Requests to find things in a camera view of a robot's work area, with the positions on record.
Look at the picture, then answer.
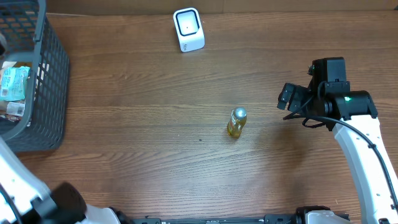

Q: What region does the teal snack packet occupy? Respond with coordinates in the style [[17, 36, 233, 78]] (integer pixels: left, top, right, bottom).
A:
[[1, 66, 30, 101]]

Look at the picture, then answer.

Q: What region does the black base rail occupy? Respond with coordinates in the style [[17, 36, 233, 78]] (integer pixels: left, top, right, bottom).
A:
[[130, 214, 306, 224]]

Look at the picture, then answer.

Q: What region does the white barcode scanner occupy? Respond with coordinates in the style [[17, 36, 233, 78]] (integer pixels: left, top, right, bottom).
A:
[[173, 7, 205, 53]]

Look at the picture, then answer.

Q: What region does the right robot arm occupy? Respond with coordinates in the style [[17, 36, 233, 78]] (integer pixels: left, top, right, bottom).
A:
[[277, 57, 397, 223]]

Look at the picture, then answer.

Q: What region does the grey plastic mesh basket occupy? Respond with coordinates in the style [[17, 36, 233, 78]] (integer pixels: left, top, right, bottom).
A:
[[1, 0, 70, 152]]

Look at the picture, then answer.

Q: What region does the yellow drink bottle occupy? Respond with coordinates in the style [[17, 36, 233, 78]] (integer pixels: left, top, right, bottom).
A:
[[227, 107, 247, 139]]

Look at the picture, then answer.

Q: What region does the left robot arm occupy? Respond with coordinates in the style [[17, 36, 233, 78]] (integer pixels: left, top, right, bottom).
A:
[[1, 139, 132, 224]]

